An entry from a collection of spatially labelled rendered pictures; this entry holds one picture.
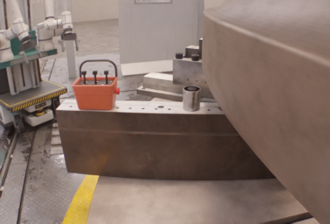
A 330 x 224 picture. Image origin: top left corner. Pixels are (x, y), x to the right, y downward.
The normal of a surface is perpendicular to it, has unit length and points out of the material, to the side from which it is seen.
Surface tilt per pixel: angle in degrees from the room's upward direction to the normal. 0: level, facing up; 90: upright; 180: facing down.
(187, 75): 90
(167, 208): 0
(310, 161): 90
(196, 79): 90
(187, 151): 90
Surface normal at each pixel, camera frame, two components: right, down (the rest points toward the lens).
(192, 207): 0.00, -0.93
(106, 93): -0.01, 0.48
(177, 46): 0.30, 0.36
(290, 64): -0.98, 0.08
